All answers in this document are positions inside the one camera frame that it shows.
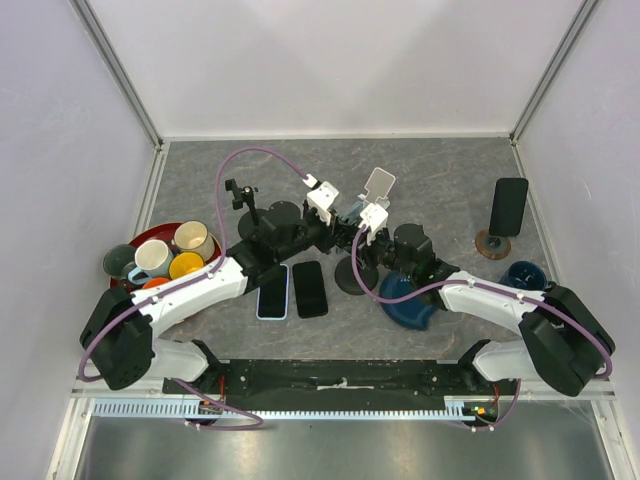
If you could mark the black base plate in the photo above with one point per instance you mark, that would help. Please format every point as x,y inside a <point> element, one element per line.
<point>258,384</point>

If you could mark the white phone stand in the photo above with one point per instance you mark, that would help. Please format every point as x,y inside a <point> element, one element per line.
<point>377,188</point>

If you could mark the dark green mug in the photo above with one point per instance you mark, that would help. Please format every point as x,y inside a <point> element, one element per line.
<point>119,261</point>

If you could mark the beige mug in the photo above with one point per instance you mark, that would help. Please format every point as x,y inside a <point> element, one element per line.
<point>194,237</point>

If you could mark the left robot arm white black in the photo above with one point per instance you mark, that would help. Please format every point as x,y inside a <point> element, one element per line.
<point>122,339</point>

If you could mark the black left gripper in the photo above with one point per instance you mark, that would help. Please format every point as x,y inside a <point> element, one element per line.
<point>329,234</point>

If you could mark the light blue phone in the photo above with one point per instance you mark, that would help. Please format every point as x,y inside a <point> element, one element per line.
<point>273,298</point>

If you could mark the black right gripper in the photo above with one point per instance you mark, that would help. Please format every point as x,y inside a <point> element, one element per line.
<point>366,250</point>

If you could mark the blue leaf-shaped plate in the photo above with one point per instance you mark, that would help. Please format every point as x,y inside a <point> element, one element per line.
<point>412,314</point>

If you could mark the yellow cup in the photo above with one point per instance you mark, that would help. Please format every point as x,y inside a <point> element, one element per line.
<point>185,263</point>

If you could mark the dark blue mug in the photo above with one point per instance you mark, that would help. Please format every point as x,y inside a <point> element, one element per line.
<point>526,276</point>

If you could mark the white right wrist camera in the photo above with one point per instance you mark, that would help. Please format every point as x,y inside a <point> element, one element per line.
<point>374,218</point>

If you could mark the orange cup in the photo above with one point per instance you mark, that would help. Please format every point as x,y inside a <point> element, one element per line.
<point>156,282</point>

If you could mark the white mug blue handle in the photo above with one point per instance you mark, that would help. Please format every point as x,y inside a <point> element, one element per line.
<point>152,260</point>

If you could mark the red round tray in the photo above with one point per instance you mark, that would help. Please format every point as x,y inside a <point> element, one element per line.
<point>164,232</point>

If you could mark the black phone on wooden stand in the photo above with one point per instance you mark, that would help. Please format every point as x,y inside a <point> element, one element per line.
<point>508,207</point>

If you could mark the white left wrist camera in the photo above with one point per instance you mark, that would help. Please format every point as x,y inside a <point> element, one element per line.
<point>321,197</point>

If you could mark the wooden round phone stand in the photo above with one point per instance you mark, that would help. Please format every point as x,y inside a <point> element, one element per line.
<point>492,247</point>

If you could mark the light blue cable duct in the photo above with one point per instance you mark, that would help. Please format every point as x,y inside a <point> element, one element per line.
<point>194,409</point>

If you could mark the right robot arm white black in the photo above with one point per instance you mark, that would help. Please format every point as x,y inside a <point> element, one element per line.
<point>560,340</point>

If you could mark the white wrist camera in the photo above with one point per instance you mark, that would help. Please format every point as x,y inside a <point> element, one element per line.
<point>321,197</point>
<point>374,218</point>

